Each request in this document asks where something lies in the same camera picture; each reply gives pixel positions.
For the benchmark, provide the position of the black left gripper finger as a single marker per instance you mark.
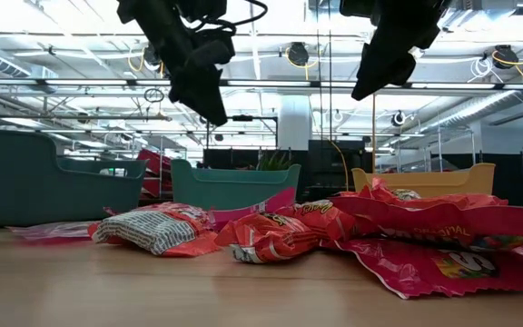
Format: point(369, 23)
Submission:
point(202, 95)

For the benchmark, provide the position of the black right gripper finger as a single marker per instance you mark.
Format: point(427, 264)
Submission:
point(384, 68)

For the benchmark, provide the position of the light teal plastic bin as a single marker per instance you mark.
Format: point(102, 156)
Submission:
point(225, 186)

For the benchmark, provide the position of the yellow plastic bin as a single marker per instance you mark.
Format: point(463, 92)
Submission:
point(447, 181)

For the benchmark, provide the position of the red bag white label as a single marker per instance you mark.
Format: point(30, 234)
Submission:
point(148, 229)

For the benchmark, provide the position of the red Cheetos bag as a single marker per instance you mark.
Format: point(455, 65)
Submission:
point(268, 238)

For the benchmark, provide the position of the dark teal plastic bin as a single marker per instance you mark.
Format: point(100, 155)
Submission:
point(25, 191)

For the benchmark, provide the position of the white building column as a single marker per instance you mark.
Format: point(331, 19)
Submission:
point(294, 122)

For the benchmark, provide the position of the small artificial succulent plant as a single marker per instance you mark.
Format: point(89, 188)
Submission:
point(273, 162)

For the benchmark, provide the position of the metal shelving rack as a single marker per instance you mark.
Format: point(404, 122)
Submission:
point(440, 150)

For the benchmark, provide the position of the black overhead light beam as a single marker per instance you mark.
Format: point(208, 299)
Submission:
point(84, 83)

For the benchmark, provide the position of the black tall cabinet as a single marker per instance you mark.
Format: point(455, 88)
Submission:
point(325, 163)

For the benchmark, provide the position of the black distant frame stand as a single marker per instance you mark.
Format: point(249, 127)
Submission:
point(252, 118)

